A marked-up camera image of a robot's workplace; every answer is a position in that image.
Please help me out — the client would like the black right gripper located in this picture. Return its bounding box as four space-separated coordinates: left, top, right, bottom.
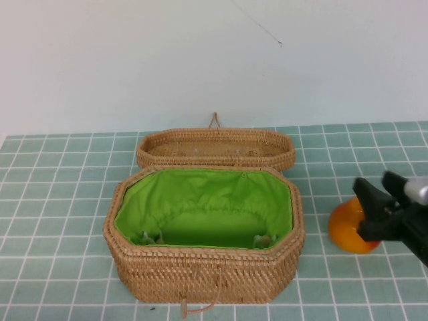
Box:
353 169 428 268

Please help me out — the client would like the orange red plastic pear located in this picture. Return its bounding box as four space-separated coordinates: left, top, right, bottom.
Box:
327 197 382 254

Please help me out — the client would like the woven rattan basket lid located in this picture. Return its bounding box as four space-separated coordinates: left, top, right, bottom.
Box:
136 112 297 172

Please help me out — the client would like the woven rattan basket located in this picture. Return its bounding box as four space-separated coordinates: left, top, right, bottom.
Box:
102 165 304 317

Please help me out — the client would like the bright green fabric liner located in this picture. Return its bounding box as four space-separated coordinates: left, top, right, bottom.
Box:
114 169 295 250

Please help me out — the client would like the green checked tablecloth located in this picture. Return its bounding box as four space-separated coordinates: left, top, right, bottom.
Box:
0 120 428 321

